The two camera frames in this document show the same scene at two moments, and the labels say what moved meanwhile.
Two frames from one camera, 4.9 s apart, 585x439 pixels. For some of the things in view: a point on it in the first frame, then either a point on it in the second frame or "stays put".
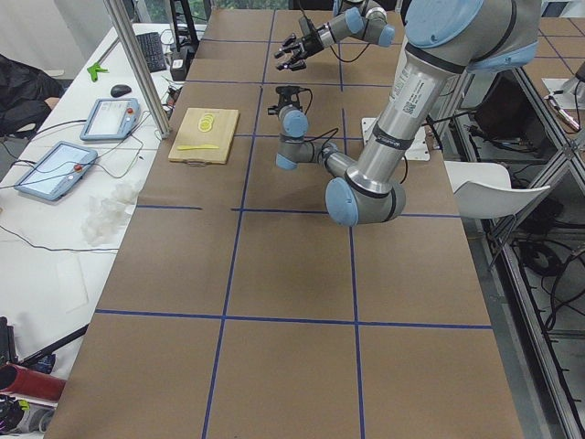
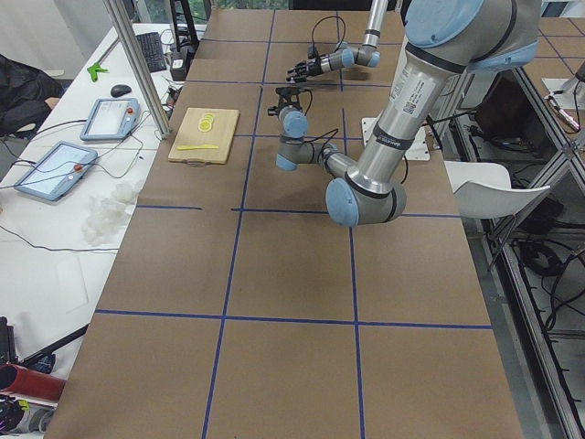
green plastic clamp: x=94 y=69 stays put
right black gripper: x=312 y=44 to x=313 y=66
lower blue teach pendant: x=58 y=172 stays put
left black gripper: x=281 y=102 stays put
